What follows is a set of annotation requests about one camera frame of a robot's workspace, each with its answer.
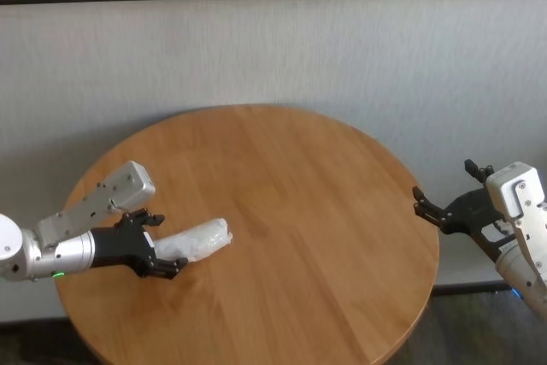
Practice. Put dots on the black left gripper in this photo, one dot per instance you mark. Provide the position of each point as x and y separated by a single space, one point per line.
124 245

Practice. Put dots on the white plastic-wrapped sandbag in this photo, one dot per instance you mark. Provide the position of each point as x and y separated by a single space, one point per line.
201 239

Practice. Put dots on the black baseboard strip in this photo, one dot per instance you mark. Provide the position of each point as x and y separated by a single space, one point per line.
470 288

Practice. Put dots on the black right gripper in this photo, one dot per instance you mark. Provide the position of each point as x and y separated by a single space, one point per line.
468 211

